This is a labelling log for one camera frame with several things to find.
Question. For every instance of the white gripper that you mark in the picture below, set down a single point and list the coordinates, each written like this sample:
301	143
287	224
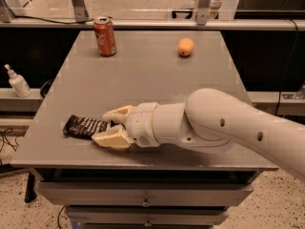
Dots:
142	124

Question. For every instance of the black rxbar chocolate wrapper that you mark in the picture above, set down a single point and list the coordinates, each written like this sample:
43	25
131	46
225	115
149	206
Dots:
84	127

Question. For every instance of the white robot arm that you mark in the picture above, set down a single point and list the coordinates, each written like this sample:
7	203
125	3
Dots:
207	121

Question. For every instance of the red coke can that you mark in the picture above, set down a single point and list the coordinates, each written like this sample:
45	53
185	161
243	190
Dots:
103	30

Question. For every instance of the grey top drawer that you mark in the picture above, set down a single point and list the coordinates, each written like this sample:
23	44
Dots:
144	194

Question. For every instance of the grey drawer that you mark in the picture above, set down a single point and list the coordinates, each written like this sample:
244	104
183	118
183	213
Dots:
144	194
145	216

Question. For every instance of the grey lower drawer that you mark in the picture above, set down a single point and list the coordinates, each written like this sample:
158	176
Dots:
145	216

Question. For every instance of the white pump bottle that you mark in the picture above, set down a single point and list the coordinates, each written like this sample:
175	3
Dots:
18	82

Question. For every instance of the orange fruit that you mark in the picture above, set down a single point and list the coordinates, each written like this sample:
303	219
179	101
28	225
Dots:
185	47

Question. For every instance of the grey metal shelf rail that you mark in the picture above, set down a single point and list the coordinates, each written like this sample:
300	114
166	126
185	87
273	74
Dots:
186	25

